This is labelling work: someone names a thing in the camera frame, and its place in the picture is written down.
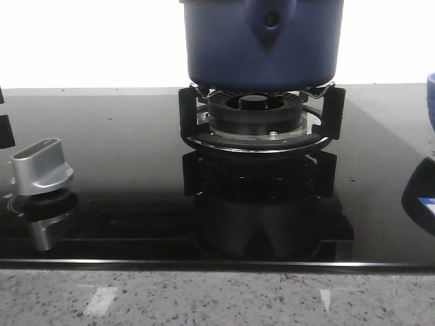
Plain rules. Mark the black left pot support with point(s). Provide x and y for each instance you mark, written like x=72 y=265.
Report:
x=6 y=134

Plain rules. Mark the black pot support grate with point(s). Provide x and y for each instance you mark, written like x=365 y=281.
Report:
x=322 y=115

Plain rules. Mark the black glass gas cooktop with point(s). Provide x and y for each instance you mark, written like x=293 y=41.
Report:
x=140 y=198

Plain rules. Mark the black gas burner head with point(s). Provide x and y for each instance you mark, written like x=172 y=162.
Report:
x=255 y=113

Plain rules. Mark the blue saucepan with handle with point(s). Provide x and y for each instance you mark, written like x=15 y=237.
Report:
x=262 y=46

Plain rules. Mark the blue white energy label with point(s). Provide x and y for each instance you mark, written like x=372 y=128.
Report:
x=429 y=204

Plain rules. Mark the light blue plastic bowl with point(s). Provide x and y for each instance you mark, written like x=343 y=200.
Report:
x=431 y=98

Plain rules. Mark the silver stove control knob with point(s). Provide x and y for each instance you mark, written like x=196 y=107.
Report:
x=41 y=168

